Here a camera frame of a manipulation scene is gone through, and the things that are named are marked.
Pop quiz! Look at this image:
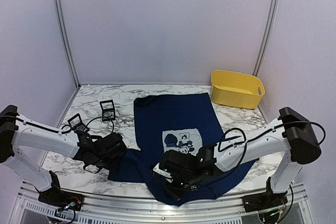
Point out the black case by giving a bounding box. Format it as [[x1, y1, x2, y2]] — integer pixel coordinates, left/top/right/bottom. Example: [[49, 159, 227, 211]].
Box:
[[67, 113, 90, 132], [99, 100, 116, 122]]

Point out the navy blue printed t-shirt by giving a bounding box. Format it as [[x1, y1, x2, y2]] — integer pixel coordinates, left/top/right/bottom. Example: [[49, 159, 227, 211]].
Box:
[[108, 93, 255, 206]]

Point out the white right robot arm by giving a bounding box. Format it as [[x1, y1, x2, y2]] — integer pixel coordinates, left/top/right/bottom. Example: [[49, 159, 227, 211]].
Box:
[[153, 107, 322, 207]]

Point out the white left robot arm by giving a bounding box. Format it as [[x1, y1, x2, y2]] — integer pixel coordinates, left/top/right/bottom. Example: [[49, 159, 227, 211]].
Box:
[[1, 105, 127, 210]]

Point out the yellow plastic basket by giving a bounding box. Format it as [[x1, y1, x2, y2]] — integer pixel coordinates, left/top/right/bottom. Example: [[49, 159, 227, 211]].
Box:
[[211, 70, 265, 110]]

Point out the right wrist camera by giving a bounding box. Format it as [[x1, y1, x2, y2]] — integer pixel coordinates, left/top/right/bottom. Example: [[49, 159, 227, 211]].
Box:
[[152, 163, 173, 183]]

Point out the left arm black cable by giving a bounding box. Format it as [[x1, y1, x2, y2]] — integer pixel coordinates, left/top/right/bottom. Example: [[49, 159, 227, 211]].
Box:
[[5, 115, 116, 174]]

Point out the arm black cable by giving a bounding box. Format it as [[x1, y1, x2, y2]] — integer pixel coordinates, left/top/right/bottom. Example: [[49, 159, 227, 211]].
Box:
[[217, 120, 326, 177], [5, 115, 116, 174]]

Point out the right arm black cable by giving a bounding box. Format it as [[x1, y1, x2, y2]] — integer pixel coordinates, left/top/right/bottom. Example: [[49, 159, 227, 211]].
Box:
[[217, 120, 326, 177]]

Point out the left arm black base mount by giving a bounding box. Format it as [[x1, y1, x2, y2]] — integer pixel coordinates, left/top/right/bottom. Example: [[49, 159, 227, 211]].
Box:
[[37, 171, 84, 211]]

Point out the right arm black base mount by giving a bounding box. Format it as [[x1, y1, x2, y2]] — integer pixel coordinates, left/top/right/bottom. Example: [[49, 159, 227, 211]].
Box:
[[242, 177, 288, 212]]

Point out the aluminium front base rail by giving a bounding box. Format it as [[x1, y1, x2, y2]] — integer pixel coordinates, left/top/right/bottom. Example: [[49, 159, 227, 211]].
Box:
[[15, 182, 309, 224]]

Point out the aluminium right corner post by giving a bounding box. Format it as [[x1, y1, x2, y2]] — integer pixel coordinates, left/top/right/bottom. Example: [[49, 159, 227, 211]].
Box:
[[253, 0, 279, 77]]

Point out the aluminium corner post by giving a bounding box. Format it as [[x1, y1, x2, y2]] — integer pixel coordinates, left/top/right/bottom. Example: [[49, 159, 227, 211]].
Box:
[[54, 0, 81, 90], [253, 0, 279, 77]]

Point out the aluminium left corner post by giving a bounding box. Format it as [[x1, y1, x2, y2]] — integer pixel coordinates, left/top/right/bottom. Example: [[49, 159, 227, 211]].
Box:
[[54, 0, 81, 90]]

